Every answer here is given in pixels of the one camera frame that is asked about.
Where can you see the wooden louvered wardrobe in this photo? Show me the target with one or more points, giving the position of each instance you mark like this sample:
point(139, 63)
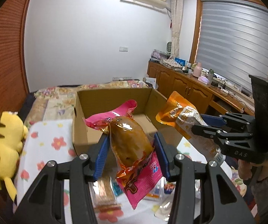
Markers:
point(13, 80)

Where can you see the yellow plush toy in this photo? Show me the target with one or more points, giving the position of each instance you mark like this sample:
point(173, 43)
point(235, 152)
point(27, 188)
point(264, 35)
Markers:
point(13, 133)

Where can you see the floral patterned bed quilt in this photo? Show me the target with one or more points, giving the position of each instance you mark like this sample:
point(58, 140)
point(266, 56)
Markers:
point(58, 102)

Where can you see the pink thermos bottle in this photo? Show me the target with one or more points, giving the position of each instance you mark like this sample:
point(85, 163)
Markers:
point(197, 70)

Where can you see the person's right hand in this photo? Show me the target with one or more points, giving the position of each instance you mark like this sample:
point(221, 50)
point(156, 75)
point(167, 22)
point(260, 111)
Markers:
point(245, 170)

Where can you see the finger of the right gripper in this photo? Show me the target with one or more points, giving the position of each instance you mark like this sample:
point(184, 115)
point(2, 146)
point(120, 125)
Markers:
point(234, 121)
point(218, 134)

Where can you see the white wall switch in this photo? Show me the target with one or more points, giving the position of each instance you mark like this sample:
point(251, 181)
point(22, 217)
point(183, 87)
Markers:
point(123, 49)

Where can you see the orange white snack packet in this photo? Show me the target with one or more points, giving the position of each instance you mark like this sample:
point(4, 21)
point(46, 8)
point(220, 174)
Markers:
point(182, 115)

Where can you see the grey zebra window blind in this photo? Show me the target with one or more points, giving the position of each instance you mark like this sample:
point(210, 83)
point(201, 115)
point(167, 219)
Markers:
point(233, 40)

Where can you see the clear biscuit stick packet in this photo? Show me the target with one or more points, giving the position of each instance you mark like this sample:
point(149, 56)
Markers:
point(102, 195)

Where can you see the small white desk fan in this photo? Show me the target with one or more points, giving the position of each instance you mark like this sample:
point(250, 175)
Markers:
point(169, 47)

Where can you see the pink chicken leg snack packet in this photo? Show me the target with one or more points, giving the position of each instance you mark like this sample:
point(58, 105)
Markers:
point(139, 169)

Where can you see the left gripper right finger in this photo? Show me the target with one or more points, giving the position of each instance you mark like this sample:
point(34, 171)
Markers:
point(203, 192)

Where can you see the cream patterned curtain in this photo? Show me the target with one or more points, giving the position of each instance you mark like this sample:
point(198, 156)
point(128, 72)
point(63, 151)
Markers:
point(176, 20)

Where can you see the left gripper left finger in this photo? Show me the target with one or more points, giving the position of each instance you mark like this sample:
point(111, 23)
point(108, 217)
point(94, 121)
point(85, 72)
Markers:
point(44, 200)

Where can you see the wooden sideboard cabinet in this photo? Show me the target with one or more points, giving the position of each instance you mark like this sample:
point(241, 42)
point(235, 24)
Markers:
point(206, 98)

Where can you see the pink tissue box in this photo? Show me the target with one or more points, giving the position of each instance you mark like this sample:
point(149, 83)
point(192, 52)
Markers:
point(204, 80)

